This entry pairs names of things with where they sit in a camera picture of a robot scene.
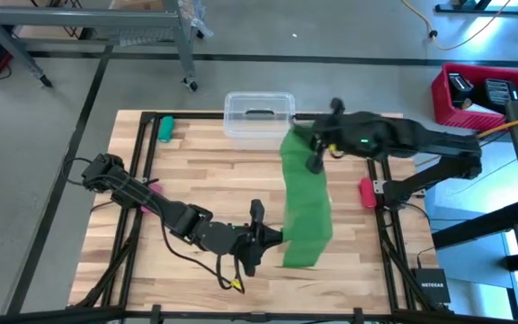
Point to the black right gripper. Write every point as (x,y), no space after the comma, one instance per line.
(333,130)

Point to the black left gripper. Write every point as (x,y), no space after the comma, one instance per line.
(252,243)

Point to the green elastic bandage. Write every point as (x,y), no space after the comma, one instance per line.
(306,202)

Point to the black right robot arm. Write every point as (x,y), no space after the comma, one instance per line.
(421,139)

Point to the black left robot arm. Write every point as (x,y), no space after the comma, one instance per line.
(173,216)

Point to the pink bandage roll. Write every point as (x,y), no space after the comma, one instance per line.
(157,190)

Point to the teal bandage roll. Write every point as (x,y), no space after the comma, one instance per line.
(166,129)

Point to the clear plastic storage box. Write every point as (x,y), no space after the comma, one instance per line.
(259,130)

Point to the red plastic crate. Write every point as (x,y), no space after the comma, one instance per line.
(461,119)

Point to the black device in crate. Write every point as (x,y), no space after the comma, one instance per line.
(499,92)
(459,85)

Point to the clear plastic wrap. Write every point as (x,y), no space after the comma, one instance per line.
(196,18)

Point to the long black desk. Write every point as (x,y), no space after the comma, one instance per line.
(517,135)

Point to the cardboard box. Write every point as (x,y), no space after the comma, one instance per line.
(137,4)

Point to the grey metal table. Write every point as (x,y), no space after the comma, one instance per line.
(83,18)

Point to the black outer rig frame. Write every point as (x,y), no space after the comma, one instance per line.
(241,57)

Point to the black aluminium table frame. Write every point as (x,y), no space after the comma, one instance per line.
(187,115)

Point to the black Netgear network switch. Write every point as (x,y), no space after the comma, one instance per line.
(432,285)

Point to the black floor stand frame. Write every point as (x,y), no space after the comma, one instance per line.
(479,9)

